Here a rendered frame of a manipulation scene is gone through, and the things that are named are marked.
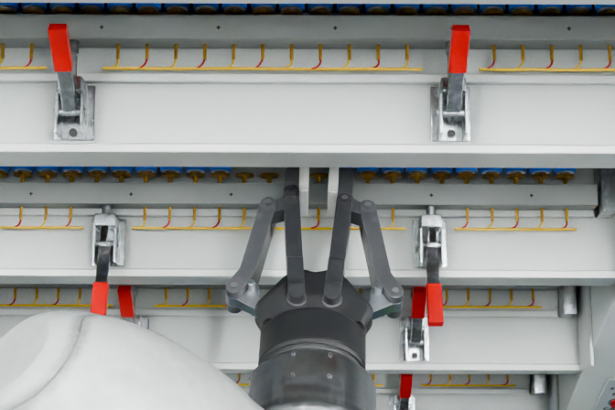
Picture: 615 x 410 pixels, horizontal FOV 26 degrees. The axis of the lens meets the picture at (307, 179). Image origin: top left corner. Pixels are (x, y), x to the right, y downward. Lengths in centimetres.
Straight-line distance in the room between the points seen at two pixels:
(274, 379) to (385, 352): 40
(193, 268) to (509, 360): 34
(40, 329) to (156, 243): 40
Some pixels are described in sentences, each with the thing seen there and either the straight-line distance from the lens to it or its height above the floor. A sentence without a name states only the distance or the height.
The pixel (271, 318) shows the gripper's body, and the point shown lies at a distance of 95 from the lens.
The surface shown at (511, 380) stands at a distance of 147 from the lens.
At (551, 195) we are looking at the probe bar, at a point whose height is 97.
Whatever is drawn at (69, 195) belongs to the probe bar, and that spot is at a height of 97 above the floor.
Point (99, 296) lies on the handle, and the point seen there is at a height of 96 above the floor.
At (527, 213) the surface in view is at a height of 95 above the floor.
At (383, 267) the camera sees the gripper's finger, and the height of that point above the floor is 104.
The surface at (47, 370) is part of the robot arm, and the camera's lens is 71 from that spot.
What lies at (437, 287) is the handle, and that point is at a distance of 107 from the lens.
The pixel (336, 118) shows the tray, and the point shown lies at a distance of 95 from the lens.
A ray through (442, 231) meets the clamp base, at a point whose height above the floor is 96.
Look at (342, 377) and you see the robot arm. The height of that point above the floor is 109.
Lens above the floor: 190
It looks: 58 degrees down
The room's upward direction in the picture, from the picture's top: straight up
